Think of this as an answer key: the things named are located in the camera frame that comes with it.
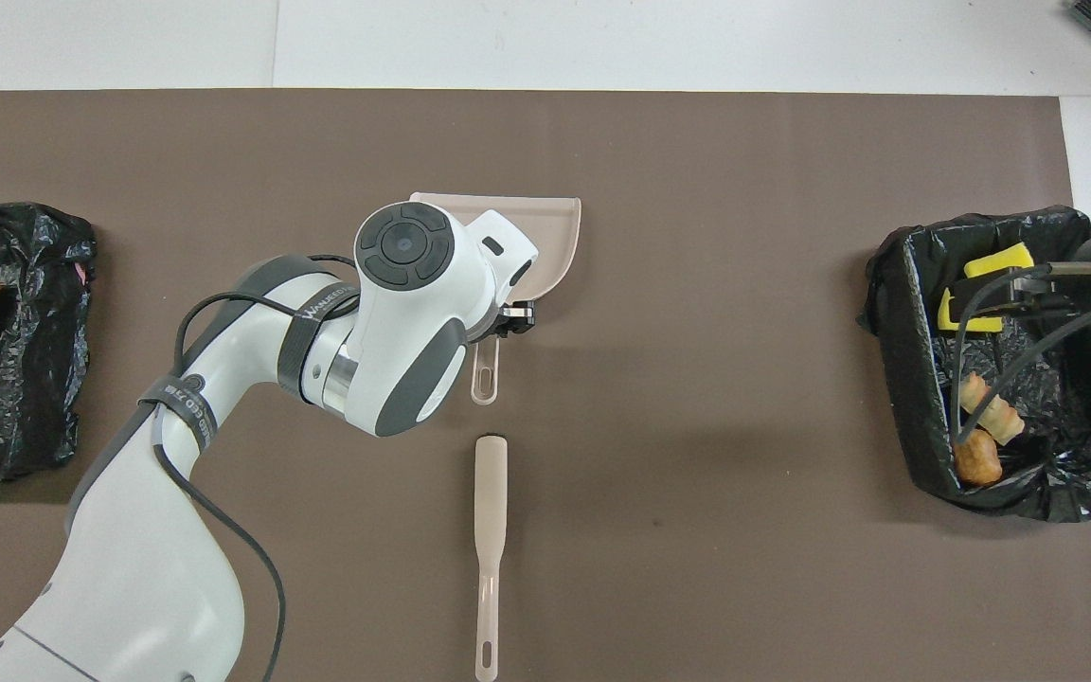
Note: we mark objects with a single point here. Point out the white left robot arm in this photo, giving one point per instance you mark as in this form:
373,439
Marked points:
394,322

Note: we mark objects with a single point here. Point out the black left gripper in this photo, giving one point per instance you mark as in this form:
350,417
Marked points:
515,319

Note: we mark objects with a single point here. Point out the beige hand brush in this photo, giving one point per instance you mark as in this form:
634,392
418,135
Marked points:
491,493

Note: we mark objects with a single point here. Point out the black bag lined bin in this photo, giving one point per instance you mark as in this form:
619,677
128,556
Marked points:
915,379
34,379

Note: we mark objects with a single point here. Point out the toy croissant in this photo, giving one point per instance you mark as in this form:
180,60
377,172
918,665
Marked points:
995,412

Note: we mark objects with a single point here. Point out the brown table mat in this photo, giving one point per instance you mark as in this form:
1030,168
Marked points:
697,568

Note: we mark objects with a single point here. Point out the green and yellow sponge piece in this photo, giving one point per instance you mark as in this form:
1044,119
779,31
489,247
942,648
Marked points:
957,317

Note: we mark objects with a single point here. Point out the brown toy bread roll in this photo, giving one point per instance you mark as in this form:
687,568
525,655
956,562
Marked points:
979,459

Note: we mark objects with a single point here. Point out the beige plastic dustpan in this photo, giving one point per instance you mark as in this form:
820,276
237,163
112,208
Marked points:
555,237

